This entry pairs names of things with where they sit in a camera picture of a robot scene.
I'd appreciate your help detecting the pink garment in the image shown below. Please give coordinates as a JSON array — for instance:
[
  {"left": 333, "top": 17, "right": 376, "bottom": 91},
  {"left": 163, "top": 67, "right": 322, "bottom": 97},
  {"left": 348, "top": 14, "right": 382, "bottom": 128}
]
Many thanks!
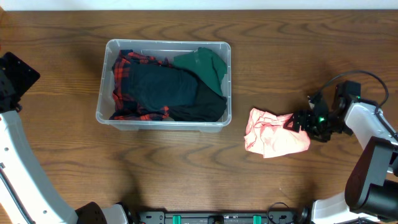
[{"left": 244, "top": 108, "right": 310, "bottom": 158}]

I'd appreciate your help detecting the black cloth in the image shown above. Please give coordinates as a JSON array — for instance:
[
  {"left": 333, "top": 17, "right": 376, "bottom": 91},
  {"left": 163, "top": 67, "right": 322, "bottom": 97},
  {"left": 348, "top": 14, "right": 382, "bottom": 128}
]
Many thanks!
[{"left": 169, "top": 80, "right": 227, "bottom": 122}]

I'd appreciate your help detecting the green garment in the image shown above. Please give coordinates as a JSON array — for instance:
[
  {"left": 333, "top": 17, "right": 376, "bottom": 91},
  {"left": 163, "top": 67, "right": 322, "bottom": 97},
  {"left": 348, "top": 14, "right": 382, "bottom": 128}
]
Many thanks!
[{"left": 173, "top": 47, "right": 228, "bottom": 96}]

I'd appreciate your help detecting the dark navy garment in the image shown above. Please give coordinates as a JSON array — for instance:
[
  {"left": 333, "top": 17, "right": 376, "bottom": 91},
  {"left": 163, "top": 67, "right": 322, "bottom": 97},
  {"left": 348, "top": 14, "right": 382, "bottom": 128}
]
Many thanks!
[{"left": 121, "top": 62, "right": 198, "bottom": 111}]

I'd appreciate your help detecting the red navy plaid shirt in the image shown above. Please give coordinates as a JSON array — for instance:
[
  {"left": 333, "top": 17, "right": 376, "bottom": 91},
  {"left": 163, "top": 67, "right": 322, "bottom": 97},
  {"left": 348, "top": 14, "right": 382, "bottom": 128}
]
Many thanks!
[{"left": 110, "top": 50, "right": 172, "bottom": 121}]

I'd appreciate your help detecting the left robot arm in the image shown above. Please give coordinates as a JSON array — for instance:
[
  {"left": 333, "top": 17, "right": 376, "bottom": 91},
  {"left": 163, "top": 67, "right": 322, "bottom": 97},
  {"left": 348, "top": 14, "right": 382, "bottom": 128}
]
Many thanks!
[{"left": 1, "top": 52, "right": 132, "bottom": 224}]

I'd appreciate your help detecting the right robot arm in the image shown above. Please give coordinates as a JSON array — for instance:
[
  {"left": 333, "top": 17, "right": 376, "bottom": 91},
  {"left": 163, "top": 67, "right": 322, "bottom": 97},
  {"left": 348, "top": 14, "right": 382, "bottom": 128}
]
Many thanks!
[{"left": 283, "top": 81, "right": 397, "bottom": 223}]

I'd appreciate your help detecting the clear plastic storage bin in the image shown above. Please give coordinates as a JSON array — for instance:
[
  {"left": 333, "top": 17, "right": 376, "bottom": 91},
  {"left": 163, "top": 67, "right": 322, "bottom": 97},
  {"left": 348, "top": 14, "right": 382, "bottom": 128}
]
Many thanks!
[{"left": 96, "top": 39, "right": 232, "bottom": 133}]

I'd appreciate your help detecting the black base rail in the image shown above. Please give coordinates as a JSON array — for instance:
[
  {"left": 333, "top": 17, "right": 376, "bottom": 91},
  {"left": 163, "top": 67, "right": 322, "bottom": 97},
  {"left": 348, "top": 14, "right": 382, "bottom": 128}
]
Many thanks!
[{"left": 136, "top": 202, "right": 311, "bottom": 224}]

